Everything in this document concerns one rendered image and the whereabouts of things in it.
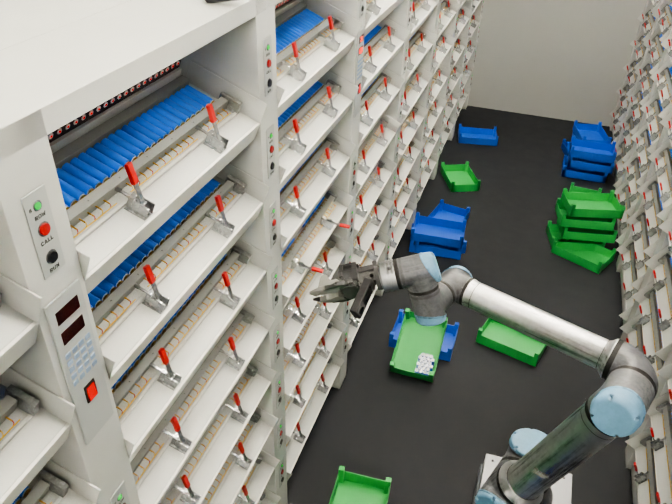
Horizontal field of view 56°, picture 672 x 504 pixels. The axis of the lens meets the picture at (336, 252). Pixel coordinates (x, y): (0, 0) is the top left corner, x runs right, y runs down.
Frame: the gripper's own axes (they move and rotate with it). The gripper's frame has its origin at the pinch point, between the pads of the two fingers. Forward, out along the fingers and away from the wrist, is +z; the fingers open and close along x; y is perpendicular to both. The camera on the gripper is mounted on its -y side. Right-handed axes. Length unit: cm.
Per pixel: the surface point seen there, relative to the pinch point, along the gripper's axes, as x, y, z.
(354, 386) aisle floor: -106, 14, 13
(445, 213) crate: -179, 149, -45
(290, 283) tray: 2.7, 5.1, 6.7
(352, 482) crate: -87, -32, 14
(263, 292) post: 21.9, -8.2, 8.4
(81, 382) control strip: 80, -54, 16
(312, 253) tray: -5.1, 19.5, 1.3
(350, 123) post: 8, 58, -19
